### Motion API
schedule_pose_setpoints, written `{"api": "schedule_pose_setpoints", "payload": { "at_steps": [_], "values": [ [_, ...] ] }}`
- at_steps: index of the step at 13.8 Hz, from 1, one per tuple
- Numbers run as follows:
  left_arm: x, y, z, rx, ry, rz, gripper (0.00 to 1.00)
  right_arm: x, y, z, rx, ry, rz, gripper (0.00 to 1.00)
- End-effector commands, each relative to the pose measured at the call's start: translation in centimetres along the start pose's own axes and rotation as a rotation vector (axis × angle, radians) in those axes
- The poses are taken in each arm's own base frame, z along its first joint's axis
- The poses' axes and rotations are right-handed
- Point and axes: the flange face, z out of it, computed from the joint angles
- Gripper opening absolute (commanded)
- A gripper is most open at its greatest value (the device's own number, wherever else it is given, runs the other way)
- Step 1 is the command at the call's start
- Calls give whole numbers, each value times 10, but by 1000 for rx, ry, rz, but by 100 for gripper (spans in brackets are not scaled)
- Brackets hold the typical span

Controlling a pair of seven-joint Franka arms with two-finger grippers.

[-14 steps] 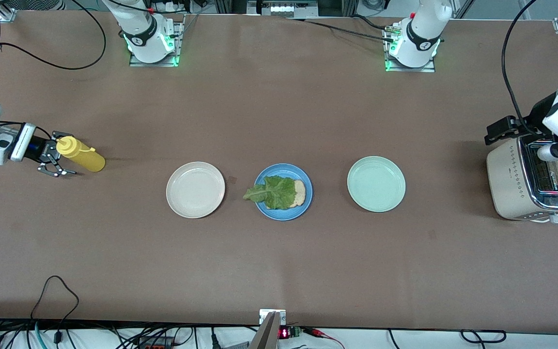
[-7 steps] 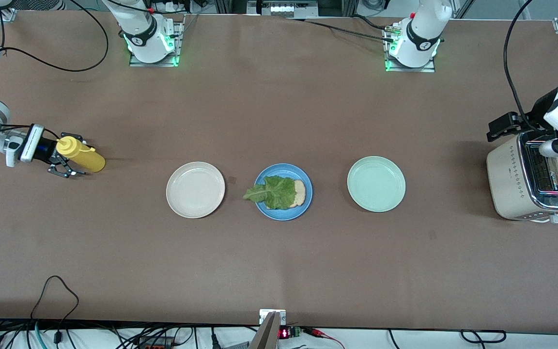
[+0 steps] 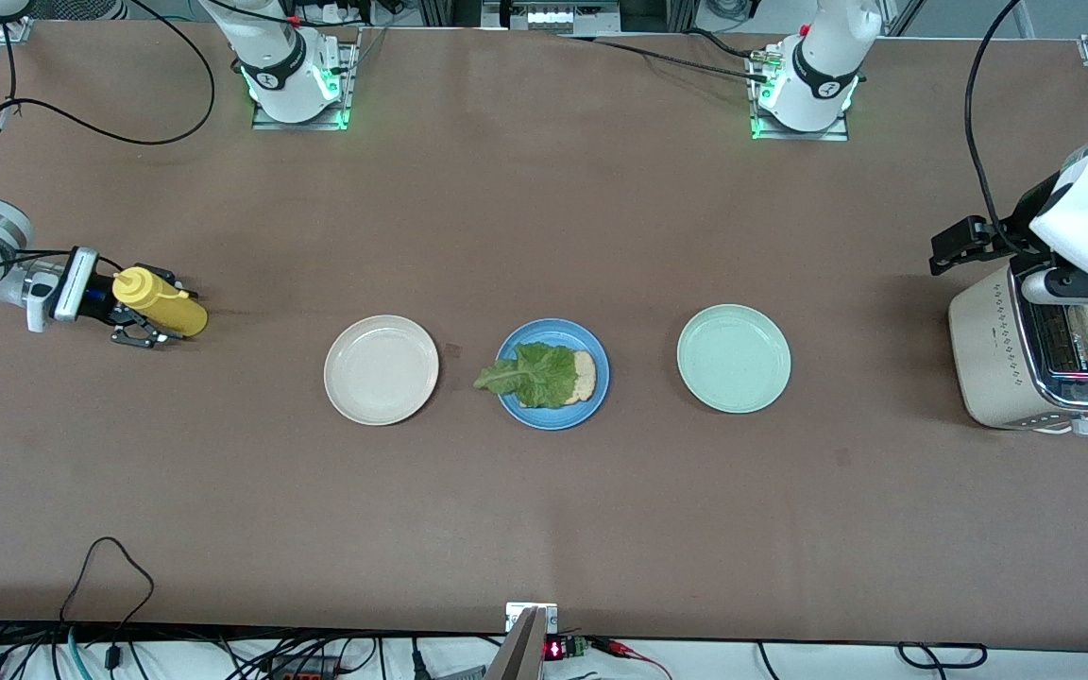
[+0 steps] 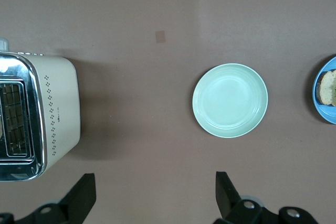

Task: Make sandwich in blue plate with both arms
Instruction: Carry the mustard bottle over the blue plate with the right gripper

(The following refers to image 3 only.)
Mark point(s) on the yellow mustard squeeze bottle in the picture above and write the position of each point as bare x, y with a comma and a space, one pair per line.
171, 312

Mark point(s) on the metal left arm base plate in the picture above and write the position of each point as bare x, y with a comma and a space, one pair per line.
799, 136

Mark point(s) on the green lettuce leaf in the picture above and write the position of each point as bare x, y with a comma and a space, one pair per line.
535, 373

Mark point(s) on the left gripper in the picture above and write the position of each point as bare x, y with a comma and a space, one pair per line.
1022, 229

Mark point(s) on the white mounting bracket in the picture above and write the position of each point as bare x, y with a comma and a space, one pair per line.
516, 614

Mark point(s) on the orange black connector block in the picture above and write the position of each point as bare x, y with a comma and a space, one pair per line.
303, 672

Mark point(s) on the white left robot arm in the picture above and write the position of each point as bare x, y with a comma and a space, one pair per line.
823, 66

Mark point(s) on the grey electrical box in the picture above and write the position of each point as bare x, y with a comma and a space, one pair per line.
553, 19

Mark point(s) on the red clip lead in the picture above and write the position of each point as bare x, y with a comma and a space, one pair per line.
620, 648

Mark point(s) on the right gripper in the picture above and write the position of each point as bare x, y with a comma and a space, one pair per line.
102, 297

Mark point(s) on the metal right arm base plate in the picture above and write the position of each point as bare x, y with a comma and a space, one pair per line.
351, 66

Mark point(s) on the grey metal bar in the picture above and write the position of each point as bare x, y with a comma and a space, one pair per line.
520, 652

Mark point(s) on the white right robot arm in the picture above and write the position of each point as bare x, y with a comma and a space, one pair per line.
280, 57

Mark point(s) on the circuit board with red display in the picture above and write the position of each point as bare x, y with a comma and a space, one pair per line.
555, 650

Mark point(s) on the blue round plate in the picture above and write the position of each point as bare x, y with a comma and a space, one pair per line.
553, 330

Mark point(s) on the beige chrome toaster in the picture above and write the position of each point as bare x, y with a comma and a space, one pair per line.
988, 359

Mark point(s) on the pale green round plate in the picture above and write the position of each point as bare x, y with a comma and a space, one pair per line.
734, 359

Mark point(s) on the beige round plate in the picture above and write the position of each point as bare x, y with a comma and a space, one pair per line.
381, 370

